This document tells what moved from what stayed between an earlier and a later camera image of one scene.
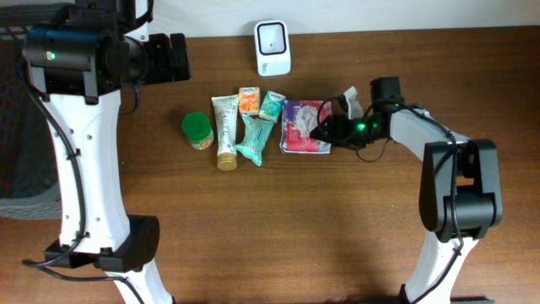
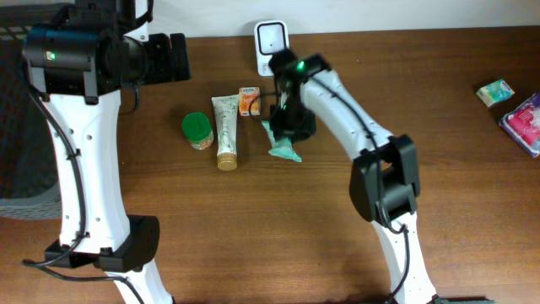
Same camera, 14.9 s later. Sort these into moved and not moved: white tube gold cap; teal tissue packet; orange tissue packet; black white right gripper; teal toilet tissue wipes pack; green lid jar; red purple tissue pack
Moved: teal toilet tissue wipes pack; teal tissue packet; red purple tissue pack; black white right gripper
Not moved: green lid jar; white tube gold cap; orange tissue packet
